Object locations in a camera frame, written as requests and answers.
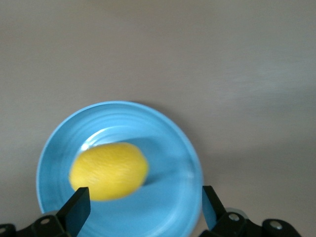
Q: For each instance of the blue plate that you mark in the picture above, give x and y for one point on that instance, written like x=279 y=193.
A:
x=168 y=197

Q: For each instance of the brown table cover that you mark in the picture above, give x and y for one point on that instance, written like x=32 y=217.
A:
x=222 y=61

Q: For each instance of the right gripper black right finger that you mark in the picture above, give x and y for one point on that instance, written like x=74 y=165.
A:
x=222 y=222

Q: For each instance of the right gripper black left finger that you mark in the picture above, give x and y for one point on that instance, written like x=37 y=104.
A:
x=74 y=214

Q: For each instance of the yellow lemon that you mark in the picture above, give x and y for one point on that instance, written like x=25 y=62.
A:
x=108 y=170

